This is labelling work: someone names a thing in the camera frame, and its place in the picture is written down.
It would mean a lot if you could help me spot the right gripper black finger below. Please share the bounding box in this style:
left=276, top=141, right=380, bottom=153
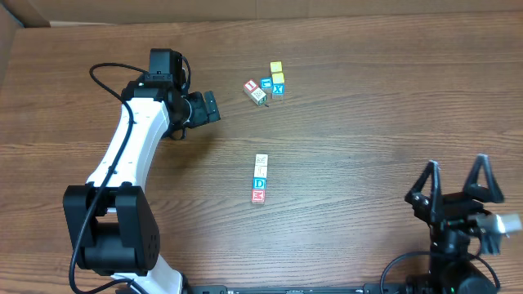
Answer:
left=405, top=160, right=444, bottom=224
left=463, top=154, right=504, bottom=203

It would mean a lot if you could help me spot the plain K wooden block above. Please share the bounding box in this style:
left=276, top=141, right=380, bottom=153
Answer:
left=255, top=154, right=268, bottom=167

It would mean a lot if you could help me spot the blue P wooden block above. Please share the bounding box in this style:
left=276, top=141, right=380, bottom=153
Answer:
left=253, top=165, right=268, bottom=178

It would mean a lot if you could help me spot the blue D wooden block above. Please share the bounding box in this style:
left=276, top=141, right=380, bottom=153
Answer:
left=253, top=177, right=267, bottom=189

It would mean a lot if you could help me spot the red M wooden block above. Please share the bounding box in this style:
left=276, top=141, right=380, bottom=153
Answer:
left=251, top=189, right=266, bottom=204

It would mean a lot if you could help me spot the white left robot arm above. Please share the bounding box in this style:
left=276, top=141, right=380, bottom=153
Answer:
left=63, top=81, right=220, bottom=293

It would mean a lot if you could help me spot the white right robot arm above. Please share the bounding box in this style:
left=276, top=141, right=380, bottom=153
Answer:
left=403, top=154, right=504, bottom=293

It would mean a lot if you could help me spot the red I wooden block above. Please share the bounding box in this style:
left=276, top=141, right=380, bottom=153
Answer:
left=244, top=79, right=258, bottom=95

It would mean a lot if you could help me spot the plain W wooden block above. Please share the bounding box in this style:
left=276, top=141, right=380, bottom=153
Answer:
left=249, top=87, right=267, bottom=105

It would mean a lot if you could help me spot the blue L wooden block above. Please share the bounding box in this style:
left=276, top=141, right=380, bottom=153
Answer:
left=260, top=77, right=273, bottom=92

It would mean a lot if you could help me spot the blue X wooden block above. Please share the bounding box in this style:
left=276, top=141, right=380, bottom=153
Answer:
left=271, top=83, right=285, bottom=99

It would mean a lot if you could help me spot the yellow C wooden block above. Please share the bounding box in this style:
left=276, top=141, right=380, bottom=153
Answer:
left=271, top=72, right=285, bottom=84

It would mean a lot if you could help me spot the yellow G wooden block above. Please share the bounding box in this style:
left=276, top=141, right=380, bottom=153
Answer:
left=270, top=61, right=283, bottom=74

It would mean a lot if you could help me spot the cardboard back panel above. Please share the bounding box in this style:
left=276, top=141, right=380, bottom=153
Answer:
left=1, top=0, right=522, bottom=27

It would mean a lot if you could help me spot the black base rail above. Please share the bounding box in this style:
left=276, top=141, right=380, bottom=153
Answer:
left=181, top=283, right=405, bottom=294

